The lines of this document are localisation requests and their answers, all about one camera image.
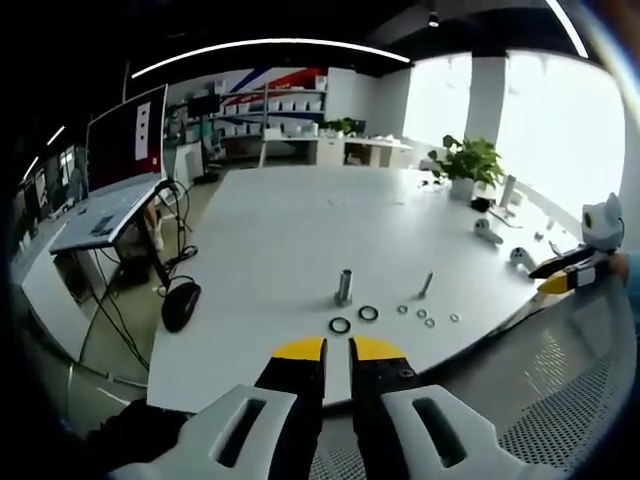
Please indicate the white counter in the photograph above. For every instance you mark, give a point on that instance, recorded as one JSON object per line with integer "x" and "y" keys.
{"x": 360, "y": 147}

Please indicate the straight ceiling light strip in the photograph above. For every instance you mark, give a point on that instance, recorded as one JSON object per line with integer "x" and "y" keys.
{"x": 567, "y": 25}

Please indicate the grey mesh chair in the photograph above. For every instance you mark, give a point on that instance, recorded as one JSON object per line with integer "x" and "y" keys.
{"x": 575, "y": 400}

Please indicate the storage shelf with white boxes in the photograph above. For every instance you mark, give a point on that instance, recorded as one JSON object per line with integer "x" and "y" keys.
{"x": 270, "y": 107}

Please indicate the grey tilted side desk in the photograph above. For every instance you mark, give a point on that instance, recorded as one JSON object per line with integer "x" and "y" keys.
{"x": 100, "y": 220}

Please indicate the thin metal threaded stud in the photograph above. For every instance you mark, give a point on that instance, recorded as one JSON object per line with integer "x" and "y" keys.
{"x": 426, "y": 286}

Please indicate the white bracket part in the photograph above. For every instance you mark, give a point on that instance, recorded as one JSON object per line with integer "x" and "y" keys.
{"x": 485, "y": 227}

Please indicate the thick metal threaded stud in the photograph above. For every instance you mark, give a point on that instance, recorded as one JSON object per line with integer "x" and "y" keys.
{"x": 345, "y": 287}

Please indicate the green potted plant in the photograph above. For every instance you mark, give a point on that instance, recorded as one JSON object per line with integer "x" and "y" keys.
{"x": 472, "y": 162}

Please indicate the large computer monitor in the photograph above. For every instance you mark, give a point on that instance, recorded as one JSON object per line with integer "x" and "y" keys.
{"x": 125, "y": 140}

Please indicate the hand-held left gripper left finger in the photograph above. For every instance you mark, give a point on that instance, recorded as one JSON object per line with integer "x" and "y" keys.
{"x": 250, "y": 425}

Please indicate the long curved ceiling light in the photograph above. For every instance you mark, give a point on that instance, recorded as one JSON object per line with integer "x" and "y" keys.
{"x": 270, "y": 46}

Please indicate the small green background plant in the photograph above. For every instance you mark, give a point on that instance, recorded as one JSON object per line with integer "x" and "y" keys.
{"x": 342, "y": 125}

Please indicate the white handheld controller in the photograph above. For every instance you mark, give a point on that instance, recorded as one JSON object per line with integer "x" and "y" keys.
{"x": 520, "y": 256}

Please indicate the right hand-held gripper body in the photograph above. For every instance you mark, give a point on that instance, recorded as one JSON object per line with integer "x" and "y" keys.
{"x": 605, "y": 225}

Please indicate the small black box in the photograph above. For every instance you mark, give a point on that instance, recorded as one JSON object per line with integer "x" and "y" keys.
{"x": 482, "y": 204}

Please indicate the white desk stand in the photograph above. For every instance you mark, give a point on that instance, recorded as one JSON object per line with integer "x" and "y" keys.
{"x": 509, "y": 192}

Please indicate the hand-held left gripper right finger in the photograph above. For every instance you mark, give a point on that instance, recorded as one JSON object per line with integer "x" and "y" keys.
{"x": 395, "y": 430}

